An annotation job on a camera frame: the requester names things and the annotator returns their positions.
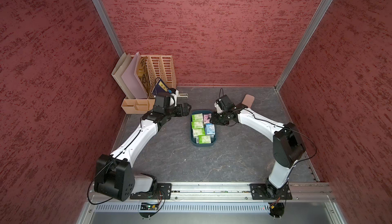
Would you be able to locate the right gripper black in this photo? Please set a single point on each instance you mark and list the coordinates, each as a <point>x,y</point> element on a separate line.
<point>215,120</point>

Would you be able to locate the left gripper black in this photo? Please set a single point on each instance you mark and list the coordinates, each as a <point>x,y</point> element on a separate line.
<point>179,113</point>

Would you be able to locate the beige file organizer rack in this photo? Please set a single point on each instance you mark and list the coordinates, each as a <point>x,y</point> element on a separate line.
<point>161,66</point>

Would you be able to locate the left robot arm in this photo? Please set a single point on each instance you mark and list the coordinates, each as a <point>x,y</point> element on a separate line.
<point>114,172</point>

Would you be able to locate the teal storage box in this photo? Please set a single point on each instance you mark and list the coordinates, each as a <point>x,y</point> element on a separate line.
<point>195,141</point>

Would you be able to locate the navy blue book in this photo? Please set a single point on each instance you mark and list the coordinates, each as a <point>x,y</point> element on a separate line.
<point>159,87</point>

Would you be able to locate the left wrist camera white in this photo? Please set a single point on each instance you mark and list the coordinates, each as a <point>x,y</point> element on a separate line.
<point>173,96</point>

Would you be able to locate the gold patterned book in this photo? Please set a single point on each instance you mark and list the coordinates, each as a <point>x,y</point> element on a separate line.
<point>143,74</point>

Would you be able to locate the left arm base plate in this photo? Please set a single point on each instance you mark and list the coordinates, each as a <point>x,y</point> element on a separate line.
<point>159,192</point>

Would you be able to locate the white stapler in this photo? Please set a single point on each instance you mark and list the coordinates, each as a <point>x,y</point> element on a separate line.
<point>183,95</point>

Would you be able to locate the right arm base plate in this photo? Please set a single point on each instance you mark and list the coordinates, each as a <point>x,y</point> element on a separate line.
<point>260,191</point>

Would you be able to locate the pink tissue pack bottom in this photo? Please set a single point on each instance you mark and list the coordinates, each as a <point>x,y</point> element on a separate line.
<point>207,118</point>

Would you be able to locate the left circuit board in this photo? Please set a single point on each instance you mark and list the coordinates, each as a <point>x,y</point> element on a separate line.
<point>149,207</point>

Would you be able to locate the green tissue pack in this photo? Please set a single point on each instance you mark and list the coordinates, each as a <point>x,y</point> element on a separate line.
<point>198,132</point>
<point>205,139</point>
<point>198,117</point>
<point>197,124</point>

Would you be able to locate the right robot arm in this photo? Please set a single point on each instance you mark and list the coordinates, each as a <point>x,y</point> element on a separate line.
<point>288,146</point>

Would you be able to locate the left corner aluminium profile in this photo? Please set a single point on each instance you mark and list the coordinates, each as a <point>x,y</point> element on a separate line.
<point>100,8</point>

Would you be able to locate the pink folder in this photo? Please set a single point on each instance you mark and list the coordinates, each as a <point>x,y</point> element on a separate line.
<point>132,81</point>

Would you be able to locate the blue tissue pack bottom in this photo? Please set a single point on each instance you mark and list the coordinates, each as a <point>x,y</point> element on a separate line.
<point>210,129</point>

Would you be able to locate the aluminium front rail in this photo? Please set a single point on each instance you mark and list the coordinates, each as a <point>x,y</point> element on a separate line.
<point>302,192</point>

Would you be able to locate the pink case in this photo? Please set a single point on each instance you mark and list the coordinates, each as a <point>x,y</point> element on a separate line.
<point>248,100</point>

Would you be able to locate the corner aluminium profile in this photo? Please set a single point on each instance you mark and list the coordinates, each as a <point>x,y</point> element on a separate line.
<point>100,8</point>
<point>308,33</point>

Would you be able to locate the right corner aluminium profile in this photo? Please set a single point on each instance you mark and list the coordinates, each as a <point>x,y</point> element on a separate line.
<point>308,33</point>

